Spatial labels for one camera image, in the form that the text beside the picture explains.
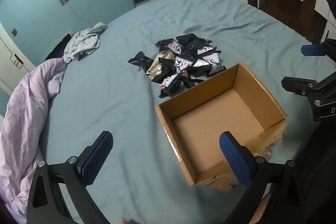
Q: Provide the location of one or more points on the black white deer snack packet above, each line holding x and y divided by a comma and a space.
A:
170, 85

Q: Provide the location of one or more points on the pile black white snack packet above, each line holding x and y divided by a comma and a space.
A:
194, 57

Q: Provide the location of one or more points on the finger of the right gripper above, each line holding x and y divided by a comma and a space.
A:
301, 87
313, 50

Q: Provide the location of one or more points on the beige sachet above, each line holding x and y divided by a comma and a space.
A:
156, 66

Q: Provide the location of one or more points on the white door with handle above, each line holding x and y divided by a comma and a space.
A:
14, 64

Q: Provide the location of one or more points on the brown cardboard box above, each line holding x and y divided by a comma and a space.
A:
234, 100

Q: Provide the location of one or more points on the dark pillow at headboard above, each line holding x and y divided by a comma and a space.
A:
58, 51

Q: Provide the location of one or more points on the wall light switch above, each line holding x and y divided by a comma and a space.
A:
14, 32

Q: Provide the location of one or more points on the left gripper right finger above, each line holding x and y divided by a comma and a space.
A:
255, 173

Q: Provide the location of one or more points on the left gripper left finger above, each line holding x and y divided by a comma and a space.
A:
46, 202

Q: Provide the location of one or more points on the grey crumpled garment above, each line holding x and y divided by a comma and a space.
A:
84, 42

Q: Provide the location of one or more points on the lilac duvet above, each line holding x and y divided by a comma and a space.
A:
24, 121

